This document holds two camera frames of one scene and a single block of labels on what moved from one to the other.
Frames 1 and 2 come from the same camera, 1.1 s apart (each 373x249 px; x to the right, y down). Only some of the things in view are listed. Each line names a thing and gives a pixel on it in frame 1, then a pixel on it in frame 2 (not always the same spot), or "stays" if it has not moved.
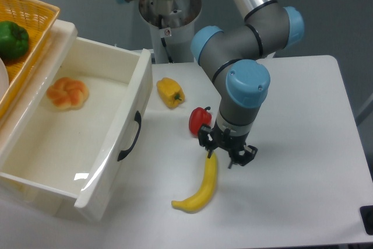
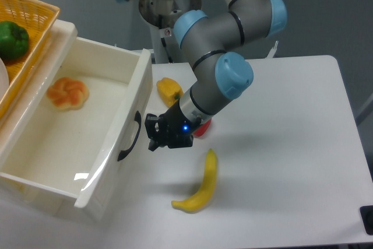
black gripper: [209, 138] -> [175, 131]
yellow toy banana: [192, 202] stays
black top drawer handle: [138, 119] stays
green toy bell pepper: [14, 40] stays
